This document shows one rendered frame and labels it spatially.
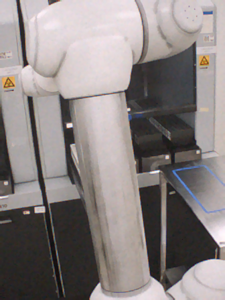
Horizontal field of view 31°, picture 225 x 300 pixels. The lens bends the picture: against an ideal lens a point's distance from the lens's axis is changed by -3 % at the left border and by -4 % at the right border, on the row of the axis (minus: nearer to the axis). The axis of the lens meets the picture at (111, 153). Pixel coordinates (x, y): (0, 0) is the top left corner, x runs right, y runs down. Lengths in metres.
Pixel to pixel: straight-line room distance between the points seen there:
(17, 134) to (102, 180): 1.07
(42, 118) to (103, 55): 1.08
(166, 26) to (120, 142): 0.21
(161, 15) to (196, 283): 0.52
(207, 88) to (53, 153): 0.76
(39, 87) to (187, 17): 0.62
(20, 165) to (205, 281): 1.14
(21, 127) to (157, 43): 1.10
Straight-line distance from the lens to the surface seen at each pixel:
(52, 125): 1.74
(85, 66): 0.67
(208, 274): 0.87
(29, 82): 1.23
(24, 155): 1.78
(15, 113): 1.72
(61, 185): 1.77
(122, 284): 0.77
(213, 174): 1.62
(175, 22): 0.71
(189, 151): 1.86
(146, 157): 1.80
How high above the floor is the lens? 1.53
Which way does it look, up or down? 23 degrees down
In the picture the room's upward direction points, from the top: 4 degrees counter-clockwise
